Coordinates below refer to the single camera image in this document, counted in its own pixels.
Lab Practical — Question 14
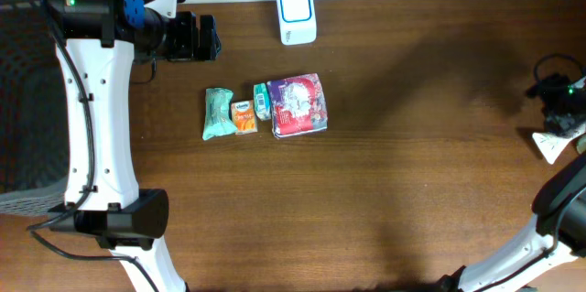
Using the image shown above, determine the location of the teal tissue pack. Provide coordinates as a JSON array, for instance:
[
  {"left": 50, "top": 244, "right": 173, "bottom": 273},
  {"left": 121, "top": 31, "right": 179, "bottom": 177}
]
[{"left": 254, "top": 83, "right": 271, "bottom": 121}]

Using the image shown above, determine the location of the grey plastic mesh basket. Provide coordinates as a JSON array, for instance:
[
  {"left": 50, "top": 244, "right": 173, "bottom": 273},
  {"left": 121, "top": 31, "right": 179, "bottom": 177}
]
[{"left": 1, "top": 0, "right": 70, "bottom": 217}]

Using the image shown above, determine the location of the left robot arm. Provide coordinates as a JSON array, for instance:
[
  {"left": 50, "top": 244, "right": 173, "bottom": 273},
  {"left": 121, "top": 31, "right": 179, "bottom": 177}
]
[{"left": 41, "top": 0, "right": 222, "bottom": 291}]

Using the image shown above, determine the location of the green lid jar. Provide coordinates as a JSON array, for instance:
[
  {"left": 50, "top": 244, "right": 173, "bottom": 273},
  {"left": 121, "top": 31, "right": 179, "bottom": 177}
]
[{"left": 576, "top": 135, "right": 586, "bottom": 154}]

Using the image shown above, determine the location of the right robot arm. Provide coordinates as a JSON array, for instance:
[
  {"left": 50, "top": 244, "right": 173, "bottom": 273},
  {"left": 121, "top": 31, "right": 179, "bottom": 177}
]
[{"left": 434, "top": 73, "right": 585, "bottom": 291}]

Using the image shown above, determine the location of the light green wipes packet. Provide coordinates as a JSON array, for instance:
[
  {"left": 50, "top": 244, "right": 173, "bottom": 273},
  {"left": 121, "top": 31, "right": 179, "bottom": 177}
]
[{"left": 202, "top": 88, "right": 237, "bottom": 141}]

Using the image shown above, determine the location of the white lotion tube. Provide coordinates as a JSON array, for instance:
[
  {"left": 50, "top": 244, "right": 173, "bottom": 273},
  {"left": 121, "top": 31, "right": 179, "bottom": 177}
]
[{"left": 532, "top": 123, "right": 585, "bottom": 165}]

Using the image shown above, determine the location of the white barcode scanner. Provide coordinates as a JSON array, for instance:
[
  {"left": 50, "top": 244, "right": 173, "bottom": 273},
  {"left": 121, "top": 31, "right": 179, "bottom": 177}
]
[{"left": 276, "top": 0, "right": 317, "bottom": 46}]

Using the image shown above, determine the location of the pink purple snack packet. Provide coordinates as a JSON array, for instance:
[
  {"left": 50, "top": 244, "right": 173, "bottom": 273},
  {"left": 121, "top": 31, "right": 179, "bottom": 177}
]
[{"left": 266, "top": 73, "right": 328, "bottom": 138}]

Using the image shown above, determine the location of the orange tissue pack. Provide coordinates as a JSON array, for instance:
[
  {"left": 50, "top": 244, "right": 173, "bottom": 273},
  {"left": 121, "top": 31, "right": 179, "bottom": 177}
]
[{"left": 231, "top": 100, "right": 257, "bottom": 135}]

